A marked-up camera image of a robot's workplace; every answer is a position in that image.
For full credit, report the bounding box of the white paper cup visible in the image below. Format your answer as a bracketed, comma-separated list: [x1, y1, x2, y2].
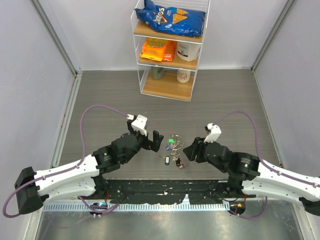
[177, 69, 191, 84]

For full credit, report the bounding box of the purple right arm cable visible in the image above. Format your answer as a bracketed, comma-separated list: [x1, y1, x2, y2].
[214, 111, 320, 220]

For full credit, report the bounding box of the green key tag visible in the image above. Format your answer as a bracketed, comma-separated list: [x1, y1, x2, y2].
[168, 138, 176, 144]

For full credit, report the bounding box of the large metal keyring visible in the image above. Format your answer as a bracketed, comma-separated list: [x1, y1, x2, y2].
[165, 134, 184, 161]

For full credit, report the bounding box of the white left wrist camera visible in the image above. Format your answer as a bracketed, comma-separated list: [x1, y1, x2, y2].
[126, 114, 149, 136]

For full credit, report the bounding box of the white pouch bag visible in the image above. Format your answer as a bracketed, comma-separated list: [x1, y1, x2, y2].
[176, 41, 201, 62]

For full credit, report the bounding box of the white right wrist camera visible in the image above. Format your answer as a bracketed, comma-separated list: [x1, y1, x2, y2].
[204, 123, 222, 143]

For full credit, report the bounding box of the blue Doritos chip bag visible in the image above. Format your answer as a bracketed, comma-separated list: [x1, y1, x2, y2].
[134, 0, 206, 37]

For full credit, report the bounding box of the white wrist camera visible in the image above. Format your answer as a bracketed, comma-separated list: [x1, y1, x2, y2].
[204, 123, 222, 143]
[126, 114, 149, 136]

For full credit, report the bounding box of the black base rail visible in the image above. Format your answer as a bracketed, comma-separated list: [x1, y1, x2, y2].
[95, 179, 245, 205]

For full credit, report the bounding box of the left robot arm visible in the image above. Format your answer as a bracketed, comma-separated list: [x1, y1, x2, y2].
[14, 118, 164, 215]

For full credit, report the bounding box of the black key fob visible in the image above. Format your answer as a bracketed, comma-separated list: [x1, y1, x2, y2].
[164, 155, 171, 166]

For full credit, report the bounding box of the orange snack box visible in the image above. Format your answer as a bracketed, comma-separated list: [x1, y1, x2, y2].
[139, 37, 177, 62]

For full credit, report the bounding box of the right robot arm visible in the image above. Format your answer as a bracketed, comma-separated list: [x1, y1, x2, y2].
[183, 137, 320, 216]

